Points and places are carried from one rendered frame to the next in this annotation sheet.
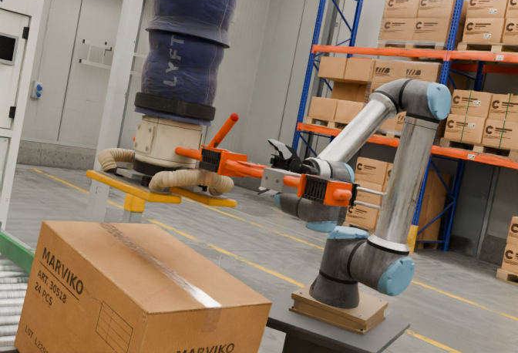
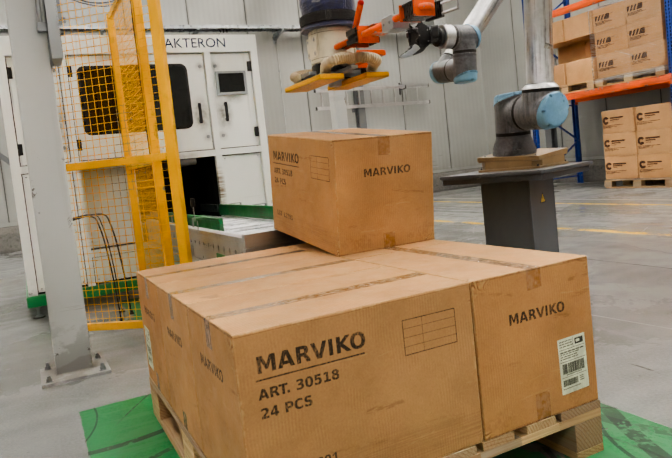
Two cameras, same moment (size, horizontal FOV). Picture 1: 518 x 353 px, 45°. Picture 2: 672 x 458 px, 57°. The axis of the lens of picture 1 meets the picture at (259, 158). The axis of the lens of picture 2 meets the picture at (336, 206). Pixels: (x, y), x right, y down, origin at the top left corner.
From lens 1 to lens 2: 0.91 m
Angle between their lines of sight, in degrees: 17
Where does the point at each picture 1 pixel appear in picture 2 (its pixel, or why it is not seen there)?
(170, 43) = not seen: outside the picture
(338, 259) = (504, 117)
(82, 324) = (304, 180)
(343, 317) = (520, 160)
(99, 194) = not seen: hidden behind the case
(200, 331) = (377, 154)
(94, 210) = not seen: hidden behind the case
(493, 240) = not seen: outside the picture
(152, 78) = (304, 2)
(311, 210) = (453, 67)
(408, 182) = (537, 30)
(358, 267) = (519, 114)
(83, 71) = (322, 117)
